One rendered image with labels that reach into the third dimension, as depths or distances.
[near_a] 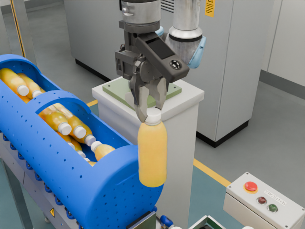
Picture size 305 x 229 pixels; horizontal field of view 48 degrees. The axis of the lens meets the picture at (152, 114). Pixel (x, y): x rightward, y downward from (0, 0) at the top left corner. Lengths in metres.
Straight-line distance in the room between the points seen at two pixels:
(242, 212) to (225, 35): 1.52
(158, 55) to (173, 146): 0.80
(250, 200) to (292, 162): 1.93
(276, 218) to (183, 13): 0.67
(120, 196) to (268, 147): 2.18
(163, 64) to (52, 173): 0.54
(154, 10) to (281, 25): 3.03
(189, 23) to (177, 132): 0.44
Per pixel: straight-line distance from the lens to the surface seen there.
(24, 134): 1.19
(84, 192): 0.94
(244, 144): 3.01
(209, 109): 2.70
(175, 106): 1.28
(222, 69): 2.48
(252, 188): 1.06
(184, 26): 1.18
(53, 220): 1.32
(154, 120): 0.75
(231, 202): 1.08
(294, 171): 2.87
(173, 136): 1.38
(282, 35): 3.67
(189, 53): 1.21
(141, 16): 0.66
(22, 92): 1.45
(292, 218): 1.03
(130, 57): 0.70
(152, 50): 0.66
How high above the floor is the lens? 1.85
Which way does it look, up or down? 35 degrees down
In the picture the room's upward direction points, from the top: straight up
